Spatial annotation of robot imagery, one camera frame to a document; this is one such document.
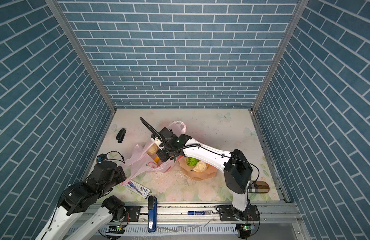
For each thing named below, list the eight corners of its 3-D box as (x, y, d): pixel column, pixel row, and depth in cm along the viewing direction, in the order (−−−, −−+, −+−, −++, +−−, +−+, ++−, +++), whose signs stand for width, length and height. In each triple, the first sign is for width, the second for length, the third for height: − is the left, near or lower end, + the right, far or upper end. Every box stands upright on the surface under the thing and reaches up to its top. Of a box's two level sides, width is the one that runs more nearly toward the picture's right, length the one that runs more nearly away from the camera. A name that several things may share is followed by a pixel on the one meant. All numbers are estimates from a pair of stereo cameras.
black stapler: (117, 142, 103) (115, 139, 100) (121, 131, 109) (119, 128, 106) (122, 142, 103) (120, 139, 100) (126, 131, 109) (124, 128, 106)
